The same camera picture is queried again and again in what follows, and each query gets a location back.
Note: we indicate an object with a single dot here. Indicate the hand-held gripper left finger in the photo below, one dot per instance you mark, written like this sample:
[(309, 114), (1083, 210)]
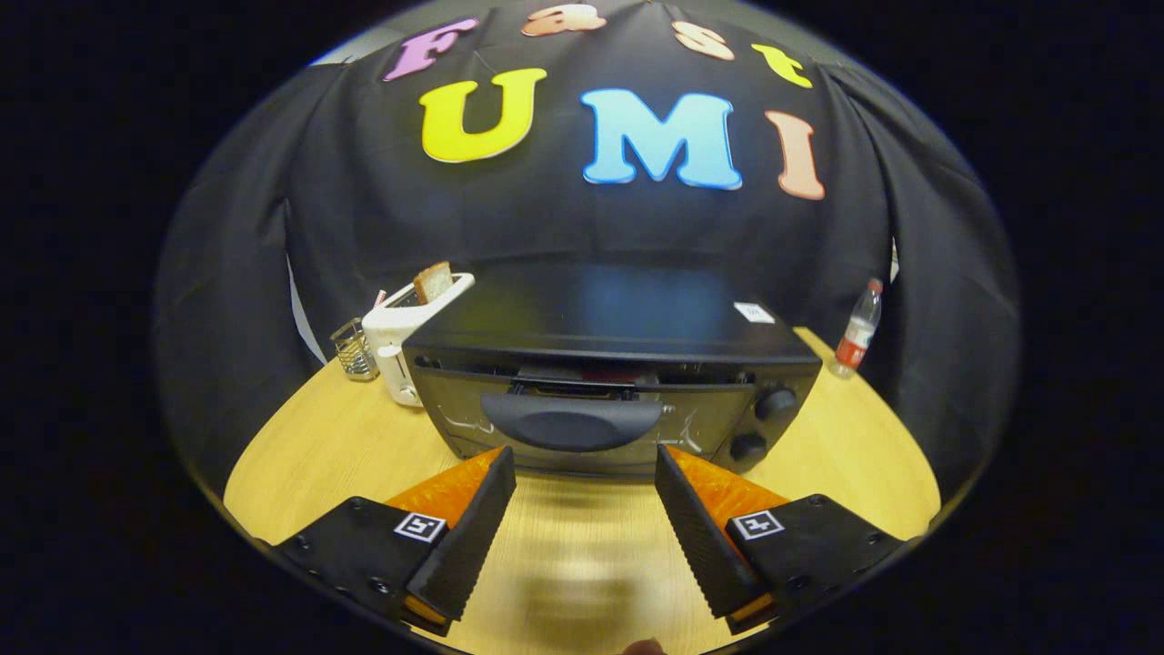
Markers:
[(473, 537)]

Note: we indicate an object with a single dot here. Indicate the clear bottle with red label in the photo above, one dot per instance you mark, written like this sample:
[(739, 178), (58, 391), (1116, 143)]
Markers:
[(855, 337)]

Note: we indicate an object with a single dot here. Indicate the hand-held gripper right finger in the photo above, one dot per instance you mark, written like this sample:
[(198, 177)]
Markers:
[(696, 537)]

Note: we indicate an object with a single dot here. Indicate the black backdrop cloth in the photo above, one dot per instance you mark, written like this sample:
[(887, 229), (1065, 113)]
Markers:
[(364, 218)]

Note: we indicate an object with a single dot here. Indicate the black toaster oven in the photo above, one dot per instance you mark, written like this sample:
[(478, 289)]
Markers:
[(600, 314)]

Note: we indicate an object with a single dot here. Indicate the white toaster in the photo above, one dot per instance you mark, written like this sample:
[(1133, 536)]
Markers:
[(389, 341)]

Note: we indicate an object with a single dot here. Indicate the toasted bread slice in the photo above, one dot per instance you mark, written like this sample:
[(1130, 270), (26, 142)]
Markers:
[(434, 282)]

